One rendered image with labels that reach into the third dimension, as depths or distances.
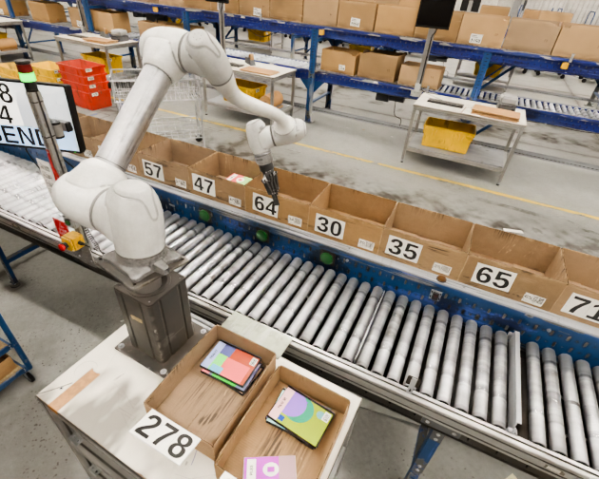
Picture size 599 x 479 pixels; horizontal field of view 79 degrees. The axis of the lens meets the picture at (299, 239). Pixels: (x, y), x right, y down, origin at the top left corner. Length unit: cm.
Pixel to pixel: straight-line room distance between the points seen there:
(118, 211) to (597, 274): 203
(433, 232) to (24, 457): 235
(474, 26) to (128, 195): 540
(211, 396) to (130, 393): 29
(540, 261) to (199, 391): 167
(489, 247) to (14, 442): 259
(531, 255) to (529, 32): 428
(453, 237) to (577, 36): 435
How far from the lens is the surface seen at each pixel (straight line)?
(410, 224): 208
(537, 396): 178
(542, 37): 605
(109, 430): 148
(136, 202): 116
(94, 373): 163
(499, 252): 211
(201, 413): 142
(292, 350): 161
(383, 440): 229
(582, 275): 219
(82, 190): 132
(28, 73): 186
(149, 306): 133
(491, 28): 603
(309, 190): 218
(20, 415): 262
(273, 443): 136
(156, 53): 147
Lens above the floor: 200
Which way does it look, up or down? 36 degrees down
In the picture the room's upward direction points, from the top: 5 degrees clockwise
